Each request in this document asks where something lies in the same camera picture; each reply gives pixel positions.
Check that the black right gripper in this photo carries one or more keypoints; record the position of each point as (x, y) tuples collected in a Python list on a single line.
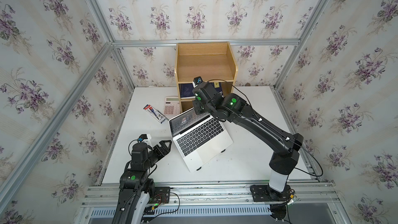
[(197, 110)]

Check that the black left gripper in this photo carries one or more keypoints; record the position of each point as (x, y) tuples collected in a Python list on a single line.
[(158, 150)]

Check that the silver laptop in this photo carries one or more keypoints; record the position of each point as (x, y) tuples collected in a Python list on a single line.
[(195, 135)]

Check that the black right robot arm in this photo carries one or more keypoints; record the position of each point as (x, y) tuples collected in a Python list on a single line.
[(235, 109)]

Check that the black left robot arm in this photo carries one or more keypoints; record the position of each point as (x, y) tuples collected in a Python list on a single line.
[(138, 194)]

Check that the dark blue book right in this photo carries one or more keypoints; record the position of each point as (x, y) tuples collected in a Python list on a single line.
[(218, 87)]

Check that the dark blue book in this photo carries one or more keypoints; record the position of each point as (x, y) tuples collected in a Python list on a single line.
[(186, 91), (218, 87)]

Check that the dark blue book left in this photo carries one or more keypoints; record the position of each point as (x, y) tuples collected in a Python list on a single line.
[(186, 91)]

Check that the pink white calculator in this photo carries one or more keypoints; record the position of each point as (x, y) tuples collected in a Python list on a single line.
[(172, 106)]

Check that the wooden shelf unit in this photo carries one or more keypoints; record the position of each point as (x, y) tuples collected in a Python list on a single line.
[(214, 62)]

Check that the pen blister pack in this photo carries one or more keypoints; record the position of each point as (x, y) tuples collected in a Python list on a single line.
[(157, 115)]

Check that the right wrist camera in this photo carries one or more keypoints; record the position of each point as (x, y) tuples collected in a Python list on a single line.
[(197, 81)]

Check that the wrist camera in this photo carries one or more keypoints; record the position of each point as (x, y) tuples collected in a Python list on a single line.
[(145, 138), (197, 81)]

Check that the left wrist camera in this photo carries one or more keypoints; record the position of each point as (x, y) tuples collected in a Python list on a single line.
[(145, 138)]

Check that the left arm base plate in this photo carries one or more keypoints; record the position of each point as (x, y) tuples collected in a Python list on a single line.
[(161, 195)]

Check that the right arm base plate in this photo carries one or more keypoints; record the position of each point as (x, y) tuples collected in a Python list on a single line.
[(264, 193)]

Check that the aluminium front rail frame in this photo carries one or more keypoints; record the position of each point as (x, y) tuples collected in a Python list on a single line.
[(218, 199)]

